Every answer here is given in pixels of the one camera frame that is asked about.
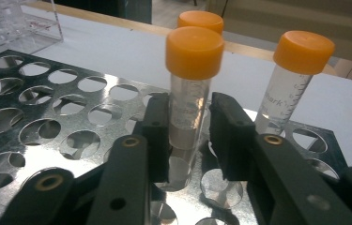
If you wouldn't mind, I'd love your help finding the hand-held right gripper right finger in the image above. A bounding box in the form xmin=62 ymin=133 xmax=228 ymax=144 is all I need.
xmin=209 ymin=91 xmax=261 ymax=182

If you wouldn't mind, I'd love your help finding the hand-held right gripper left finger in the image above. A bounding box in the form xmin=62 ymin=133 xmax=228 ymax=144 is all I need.
xmin=131 ymin=92 xmax=172 ymax=184

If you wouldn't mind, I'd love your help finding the orange-capped clear tube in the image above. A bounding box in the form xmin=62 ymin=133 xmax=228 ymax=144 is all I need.
xmin=164 ymin=25 xmax=225 ymax=192
xmin=253 ymin=30 xmax=336 ymax=136
xmin=176 ymin=10 xmax=224 ymax=36

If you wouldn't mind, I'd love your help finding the perforated metal tube rack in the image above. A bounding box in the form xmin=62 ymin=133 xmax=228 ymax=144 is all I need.
xmin=0 ymin=49 xmax=351 ymax=225

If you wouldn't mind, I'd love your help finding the clear acrylic tube rack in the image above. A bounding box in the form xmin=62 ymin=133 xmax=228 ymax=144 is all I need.
xmin=0 ymin=0 xmax=64 ymax=64

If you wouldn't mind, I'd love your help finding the dark cabinet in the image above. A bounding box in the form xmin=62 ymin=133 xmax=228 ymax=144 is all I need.
xmin=54 ymin=0 xmax=153 ymax=24

